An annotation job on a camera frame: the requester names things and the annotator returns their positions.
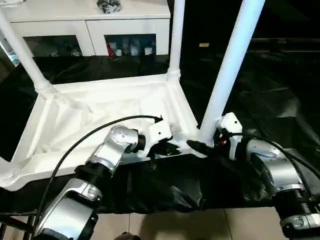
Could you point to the white plastic table top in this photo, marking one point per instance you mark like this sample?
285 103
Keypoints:
100 95

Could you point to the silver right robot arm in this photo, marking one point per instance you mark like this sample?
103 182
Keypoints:
285 170

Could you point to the black glossy mat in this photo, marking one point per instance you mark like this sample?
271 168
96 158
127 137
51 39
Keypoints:
262 100

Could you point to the dark robot torso part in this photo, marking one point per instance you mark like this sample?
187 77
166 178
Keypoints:
130 236

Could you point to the small tan label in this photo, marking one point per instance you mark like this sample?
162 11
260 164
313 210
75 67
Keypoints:
204 45

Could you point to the long black bar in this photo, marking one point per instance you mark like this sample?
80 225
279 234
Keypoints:
287 40

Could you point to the white cabinet with glass doors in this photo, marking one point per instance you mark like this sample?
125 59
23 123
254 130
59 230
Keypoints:
87 27

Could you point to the black bundle on cabinet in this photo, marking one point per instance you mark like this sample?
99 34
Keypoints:
108 5

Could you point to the light blue plastic wrap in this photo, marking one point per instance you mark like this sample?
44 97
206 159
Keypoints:
11 52

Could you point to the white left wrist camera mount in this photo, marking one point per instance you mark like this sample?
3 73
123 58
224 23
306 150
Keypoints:
158 132

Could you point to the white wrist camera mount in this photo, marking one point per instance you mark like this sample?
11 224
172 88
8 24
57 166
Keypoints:
231 122
158 132

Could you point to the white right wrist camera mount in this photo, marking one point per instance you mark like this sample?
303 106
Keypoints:
231 122

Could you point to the black folding table frame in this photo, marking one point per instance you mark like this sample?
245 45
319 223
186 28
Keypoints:
17 225

